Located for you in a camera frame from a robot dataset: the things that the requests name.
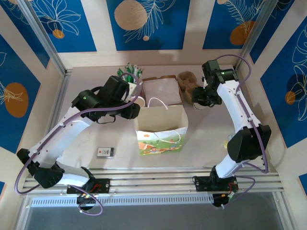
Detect printed paper carrier bag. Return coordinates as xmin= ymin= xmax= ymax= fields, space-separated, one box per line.
xmin=133 ymin=97 xmax=189 ymax=157

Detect brown pulp cup carrier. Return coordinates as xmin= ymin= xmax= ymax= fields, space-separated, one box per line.
xmin=177 ymin=71 xmax=204 ymax=104

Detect white paper napkins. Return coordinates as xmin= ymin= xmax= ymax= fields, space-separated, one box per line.
xmin=143 ymin=78 xmax=182 ymax=106

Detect brown cardboard napkin box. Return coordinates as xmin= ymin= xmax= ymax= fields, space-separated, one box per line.
xmin=141 ymin=74 xmax=185 ymax=106

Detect small white card packet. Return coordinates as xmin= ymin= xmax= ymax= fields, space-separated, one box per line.
xmin=96 ymin=146 xmax=116 ymax=159

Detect left black connector box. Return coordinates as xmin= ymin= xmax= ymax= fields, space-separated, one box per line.
xmin=76 ymin=193 xmax=97 ymax=207

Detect black connector box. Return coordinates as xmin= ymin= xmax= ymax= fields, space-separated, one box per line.
xmin=76 ymin=193 xmax=97 ymax=207
xmin=213 ymin=193 xmax=237 ymax=208

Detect right black connector box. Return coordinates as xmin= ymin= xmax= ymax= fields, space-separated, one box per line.
xmin=213 ymin=193 xmax=237 ymax=208

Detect grey metal panel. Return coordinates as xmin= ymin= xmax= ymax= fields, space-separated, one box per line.
xmin=23 ymin=203 xmax=285 ymax=230

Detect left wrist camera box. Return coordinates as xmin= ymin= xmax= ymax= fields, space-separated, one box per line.
xmin=127 ymin=81 xmax=140 ymax=98

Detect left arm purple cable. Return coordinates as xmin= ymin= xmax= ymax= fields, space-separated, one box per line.
xmin=14 ymin=73 xmax=142 ymax=216

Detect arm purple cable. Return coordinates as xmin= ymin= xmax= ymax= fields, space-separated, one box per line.
xmin=14 ymin=73 xmax=142 ymax=216
xmin=215 ymin=54 xmax=269 ymax=209

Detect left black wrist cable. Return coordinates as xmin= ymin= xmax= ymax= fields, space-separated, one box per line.
xmin=95 ymin=116 xmax=116 ymax=125

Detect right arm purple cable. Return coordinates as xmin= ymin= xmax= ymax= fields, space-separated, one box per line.
xmin=215 ymin=54 xmax=269 ymax=209

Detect right aluminium side rail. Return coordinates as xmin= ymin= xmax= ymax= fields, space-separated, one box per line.
xmin=234 ymin=69 xmax=269 ymax=171

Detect aluminium side rail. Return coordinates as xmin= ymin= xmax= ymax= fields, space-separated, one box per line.
xmin=35 ymin=69 xmax=74 ymax=172
xmin=234 ymin=69 xmax=269 ymax=171

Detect left aluminium side rail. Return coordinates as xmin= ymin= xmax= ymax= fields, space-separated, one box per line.
xmin=35 ymin=69 xmax=74 ymax=172

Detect right aluminium post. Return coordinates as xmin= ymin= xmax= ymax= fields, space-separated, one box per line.
xmin=235 ymin=0 xmax=276 ymax=71

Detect aluminium post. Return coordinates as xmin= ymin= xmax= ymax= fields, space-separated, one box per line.
xmin=235 ymin=0 xmax=276 ymax=71
xmin=16 ymin=0 xmax=68 ymax=75

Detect aluminium front rail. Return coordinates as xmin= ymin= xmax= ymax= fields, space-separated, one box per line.
xmin=20 ymin=167 xmax=285 ymax=197

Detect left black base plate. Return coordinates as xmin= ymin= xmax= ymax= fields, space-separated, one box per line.
xmin=66 ymin=178 xmax=110 ymax=194

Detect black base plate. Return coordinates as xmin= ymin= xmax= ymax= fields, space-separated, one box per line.
xmin=66 ymin=178 xmax=110 ymax=194
xmin=193 ymin=176 xmax=239 ymax=192

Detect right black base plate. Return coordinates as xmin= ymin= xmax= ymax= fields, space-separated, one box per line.
xmin=193 ymin=176 xmax=239 ymax=192

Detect white slotted cable duct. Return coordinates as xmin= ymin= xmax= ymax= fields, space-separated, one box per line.
xmin=31 ymin=194 xmax=214 ymax=206

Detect left aluminium post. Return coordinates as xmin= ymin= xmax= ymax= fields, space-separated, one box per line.
xmin=16 ymin=0 xmax=68 ymax=75

